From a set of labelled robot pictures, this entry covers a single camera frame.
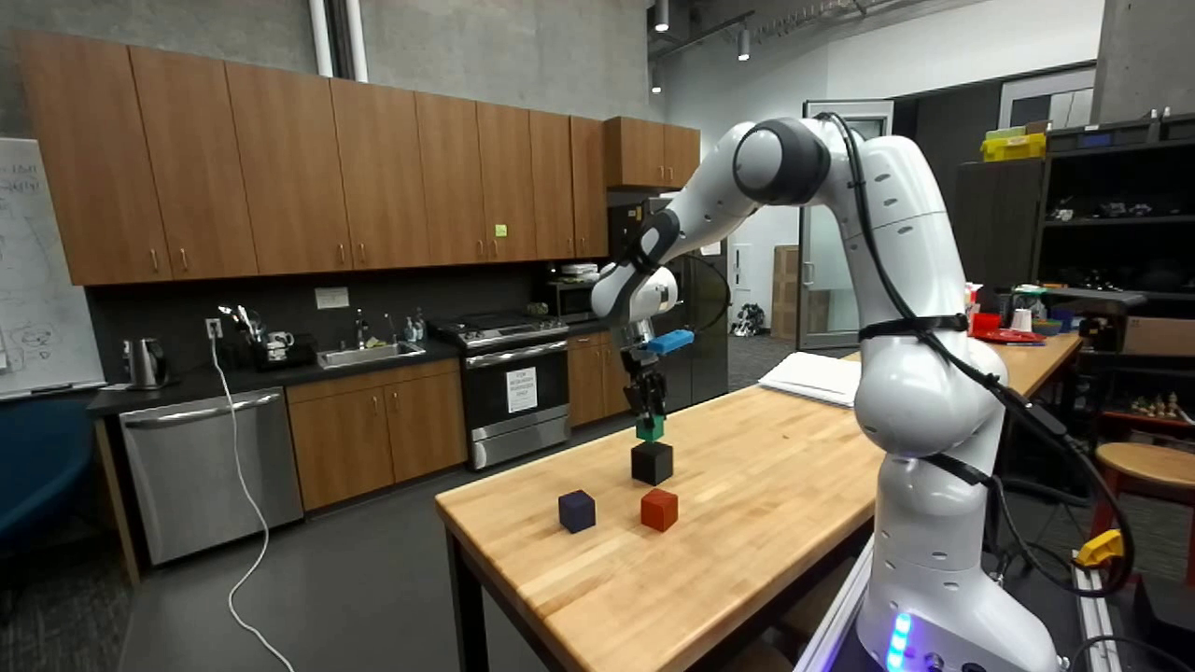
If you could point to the long brown wall cabinets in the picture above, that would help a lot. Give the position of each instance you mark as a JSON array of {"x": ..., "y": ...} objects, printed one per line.
[{"x": 311, "y": 175}]

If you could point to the white board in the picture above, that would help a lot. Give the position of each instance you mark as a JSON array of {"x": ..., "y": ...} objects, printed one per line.
[{"x": 44, "y": 286}]

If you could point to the steel sink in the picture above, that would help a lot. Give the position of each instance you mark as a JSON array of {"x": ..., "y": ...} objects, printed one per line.
[{"x": 369, "y": 355}]

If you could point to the teal chair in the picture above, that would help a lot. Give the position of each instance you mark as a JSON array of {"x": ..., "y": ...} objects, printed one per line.
[{"x": 38, "y": 470}]

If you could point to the narrow brown base cabinet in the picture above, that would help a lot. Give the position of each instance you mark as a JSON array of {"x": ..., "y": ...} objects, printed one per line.
[{"x": 601, "y": 378}]

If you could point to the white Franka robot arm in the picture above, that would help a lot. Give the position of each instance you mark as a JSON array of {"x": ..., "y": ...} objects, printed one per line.
[{"x": 919, "y": 388}]

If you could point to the black shelf unit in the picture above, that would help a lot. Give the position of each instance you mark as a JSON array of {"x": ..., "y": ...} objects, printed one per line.
[{"x": 1122, "y": 249}]

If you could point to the small brown wall cabinet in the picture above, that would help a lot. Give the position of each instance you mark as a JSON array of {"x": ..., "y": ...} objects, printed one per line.
[{"x": 657, "y": 152}]

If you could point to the round wooden stool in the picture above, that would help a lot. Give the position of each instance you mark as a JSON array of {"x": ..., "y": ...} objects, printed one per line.
[{"x": 1153, "y": 470}]

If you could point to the yellow box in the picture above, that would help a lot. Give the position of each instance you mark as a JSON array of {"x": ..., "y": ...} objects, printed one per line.
[{"x": 1014, "y": 149}]

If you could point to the white ceiling pipes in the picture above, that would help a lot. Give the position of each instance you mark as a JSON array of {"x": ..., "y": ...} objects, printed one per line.
[{"x": 337, "y": 38}]

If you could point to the white paper stack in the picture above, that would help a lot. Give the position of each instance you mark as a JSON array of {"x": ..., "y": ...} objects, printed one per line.
[{"x": 815, "y": 378}]

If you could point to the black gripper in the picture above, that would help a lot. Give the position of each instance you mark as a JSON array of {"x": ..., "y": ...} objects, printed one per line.
[{"x": 645, "y": 378}]

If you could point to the black block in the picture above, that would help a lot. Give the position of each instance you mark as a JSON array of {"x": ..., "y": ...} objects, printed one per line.
[{"x": 652, "y": 465}]

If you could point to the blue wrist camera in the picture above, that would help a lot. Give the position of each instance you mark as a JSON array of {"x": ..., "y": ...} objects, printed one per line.
[{"x": 673, "y": 342}]

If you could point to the stainless steel dishwasher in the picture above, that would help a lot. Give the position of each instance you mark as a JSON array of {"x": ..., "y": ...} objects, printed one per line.
[{"x": 207, "y": 480}]

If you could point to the red block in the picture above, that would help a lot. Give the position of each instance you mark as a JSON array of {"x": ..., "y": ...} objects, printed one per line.
[{"x": 660, "y": 510}]

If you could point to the green block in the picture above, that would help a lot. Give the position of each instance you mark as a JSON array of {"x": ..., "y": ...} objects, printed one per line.
[{"x": 652, "y": 432}]

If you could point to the countertop coffee maker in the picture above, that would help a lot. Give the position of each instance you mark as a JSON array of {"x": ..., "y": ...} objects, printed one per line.
[{"x": 266, "y": 347}]

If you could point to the stainless steel oven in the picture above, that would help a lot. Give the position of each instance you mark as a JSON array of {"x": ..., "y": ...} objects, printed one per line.
[{"x": 517, "y": 399}]

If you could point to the yellow clamp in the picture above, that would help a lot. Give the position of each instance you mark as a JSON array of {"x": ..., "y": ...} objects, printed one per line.
[{"x": 1104, "y": 548}]

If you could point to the purple block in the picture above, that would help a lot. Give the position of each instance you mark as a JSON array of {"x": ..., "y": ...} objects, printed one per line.
[{"x": 578, "y": 513}]

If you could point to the white wall outlet plate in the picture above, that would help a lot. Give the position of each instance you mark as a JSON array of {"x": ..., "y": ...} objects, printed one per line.
[{"x": 333, "y": 299}]

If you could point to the steel kettle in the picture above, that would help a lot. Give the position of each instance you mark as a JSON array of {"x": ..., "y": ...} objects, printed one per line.
[{"x": 151, "y": 364}]

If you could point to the black countertop appliance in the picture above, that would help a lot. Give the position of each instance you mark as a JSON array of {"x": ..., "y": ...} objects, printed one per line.
[{"x": 573, "y": 294}]

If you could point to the red container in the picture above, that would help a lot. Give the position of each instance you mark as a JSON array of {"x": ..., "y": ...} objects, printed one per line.
[{"x": 992, "y": 325}]

